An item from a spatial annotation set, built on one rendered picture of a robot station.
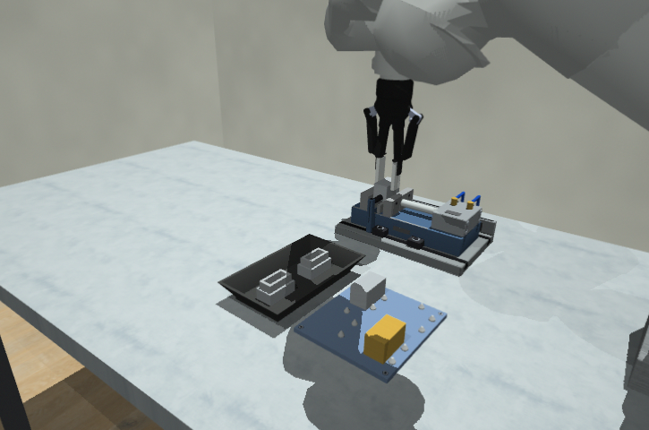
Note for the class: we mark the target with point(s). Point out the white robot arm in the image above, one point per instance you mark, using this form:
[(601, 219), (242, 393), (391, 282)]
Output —
[(603, 45)]

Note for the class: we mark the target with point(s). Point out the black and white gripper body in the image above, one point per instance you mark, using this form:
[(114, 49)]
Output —
[(394, 91)]

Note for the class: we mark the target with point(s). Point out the yellow rectangular block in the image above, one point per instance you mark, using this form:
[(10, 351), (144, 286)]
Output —
[(384, 338)]

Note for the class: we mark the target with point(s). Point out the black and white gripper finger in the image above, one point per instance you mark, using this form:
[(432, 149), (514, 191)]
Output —
[(377, 143), (401, 154)]

